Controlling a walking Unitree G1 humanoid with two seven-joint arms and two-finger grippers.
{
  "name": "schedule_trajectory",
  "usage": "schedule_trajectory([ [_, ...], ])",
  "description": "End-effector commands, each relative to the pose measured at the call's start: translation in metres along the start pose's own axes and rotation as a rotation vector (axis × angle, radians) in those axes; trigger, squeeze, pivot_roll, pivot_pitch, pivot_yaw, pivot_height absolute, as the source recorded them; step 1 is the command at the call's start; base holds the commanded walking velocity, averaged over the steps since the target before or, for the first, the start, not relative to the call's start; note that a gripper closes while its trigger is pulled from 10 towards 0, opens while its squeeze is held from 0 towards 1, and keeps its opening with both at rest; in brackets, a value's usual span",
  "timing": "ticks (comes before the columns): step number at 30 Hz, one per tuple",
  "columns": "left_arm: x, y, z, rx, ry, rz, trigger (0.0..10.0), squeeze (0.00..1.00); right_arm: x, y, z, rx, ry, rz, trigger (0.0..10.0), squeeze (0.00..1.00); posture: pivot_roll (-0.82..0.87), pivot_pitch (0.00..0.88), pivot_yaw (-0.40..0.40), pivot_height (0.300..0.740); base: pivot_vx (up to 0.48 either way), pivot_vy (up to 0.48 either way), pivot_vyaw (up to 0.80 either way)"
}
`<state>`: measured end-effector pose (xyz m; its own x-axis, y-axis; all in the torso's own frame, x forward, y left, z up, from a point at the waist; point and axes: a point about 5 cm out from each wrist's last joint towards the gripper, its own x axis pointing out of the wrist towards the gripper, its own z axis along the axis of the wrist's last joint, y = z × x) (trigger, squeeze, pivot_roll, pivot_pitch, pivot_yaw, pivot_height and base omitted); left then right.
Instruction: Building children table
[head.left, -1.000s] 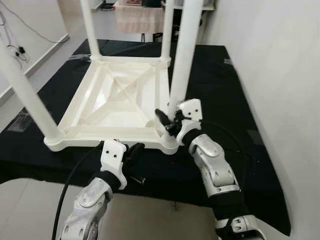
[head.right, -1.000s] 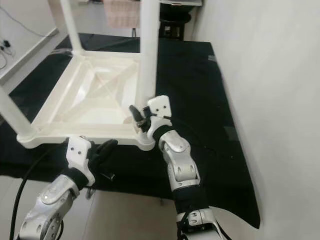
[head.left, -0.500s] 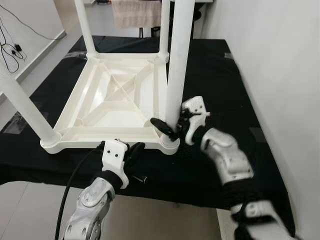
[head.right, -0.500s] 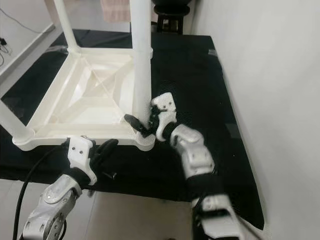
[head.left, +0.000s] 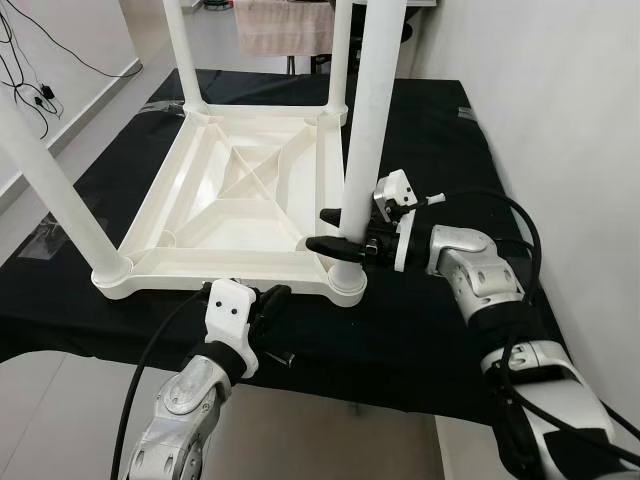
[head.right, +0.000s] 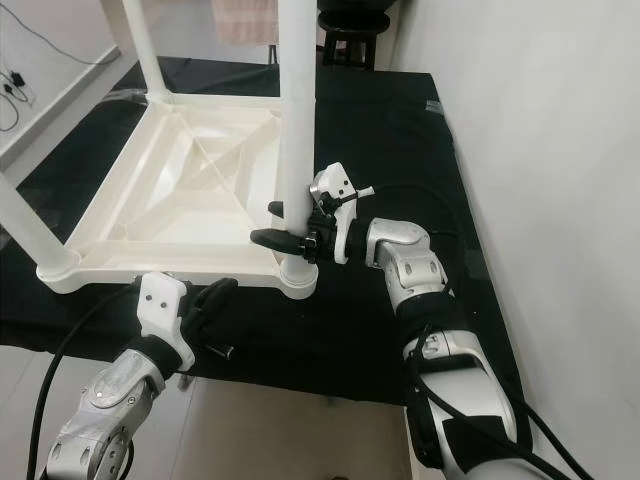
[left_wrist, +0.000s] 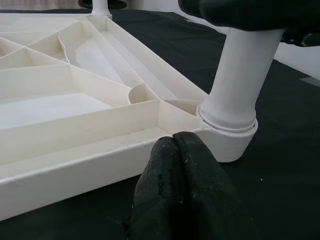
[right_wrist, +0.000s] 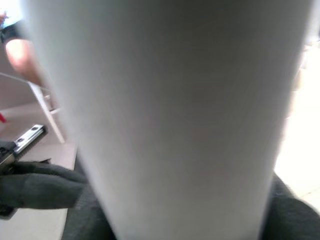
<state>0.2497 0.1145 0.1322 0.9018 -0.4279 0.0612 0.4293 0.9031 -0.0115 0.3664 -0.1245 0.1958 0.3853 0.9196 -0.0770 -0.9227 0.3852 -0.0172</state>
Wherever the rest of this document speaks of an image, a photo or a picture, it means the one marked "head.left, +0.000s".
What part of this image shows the beige striped table cloth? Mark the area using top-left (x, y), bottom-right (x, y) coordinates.
top-left (234, 0), bottom-right (335, 59)

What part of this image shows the white plastic table top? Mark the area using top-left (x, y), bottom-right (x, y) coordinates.
top-left (93, 100), bottom-right (369, 307)

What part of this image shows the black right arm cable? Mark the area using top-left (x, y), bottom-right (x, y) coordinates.
top-left (413, 188), bottom-right (640, 468)

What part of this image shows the crumpled clear tape patch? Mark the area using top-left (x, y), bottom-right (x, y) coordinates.
top-left (18, 213), bottom-right (73, 263)

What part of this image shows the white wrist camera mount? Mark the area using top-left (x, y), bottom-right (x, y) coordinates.
top-left (372, 169), bottom-right (423, 274)
top-left (203, 279), bottom-right (264, 381)

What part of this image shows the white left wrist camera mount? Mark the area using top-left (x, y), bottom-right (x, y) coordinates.
top-left (203, 279), bottom-right (264, 381)

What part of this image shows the black tablecloth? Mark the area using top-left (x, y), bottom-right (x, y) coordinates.
top-left (0, 70), bottom-right (573, 423)

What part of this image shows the black wall cable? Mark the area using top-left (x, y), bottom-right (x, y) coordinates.
top-left (20, 0), bottom-right (143, 80)
top-left (0, 18), bottom-right (63, 142)

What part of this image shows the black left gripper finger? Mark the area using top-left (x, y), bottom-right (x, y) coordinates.
top-left (251, 284), bottom-right (294, 343)

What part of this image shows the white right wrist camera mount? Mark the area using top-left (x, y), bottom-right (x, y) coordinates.
top-left (372, 169), bottom-right (423, 274)

